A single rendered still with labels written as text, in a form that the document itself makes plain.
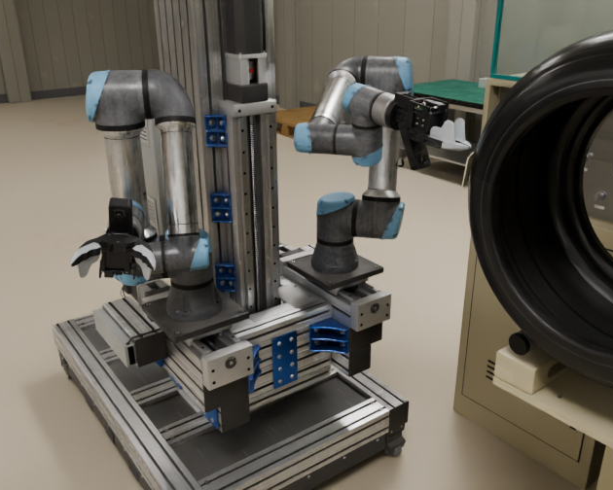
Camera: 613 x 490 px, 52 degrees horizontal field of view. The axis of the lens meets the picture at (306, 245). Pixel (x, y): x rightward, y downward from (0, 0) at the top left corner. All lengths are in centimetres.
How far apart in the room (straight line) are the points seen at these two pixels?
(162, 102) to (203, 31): 30
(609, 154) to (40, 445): 214
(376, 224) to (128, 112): 78
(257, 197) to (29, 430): 133
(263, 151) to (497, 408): 128
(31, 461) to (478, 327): 165
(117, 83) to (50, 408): 157
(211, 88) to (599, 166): 112
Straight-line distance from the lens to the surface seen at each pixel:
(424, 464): 235
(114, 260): 133
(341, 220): 188
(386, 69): 187
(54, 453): 253
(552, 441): 236
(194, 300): 169
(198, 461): 204
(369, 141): 153
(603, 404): 135
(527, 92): 111
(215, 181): 185
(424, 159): 144
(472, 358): 241
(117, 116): 155
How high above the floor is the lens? 155
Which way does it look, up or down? 23 degrees down
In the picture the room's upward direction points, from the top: straight up
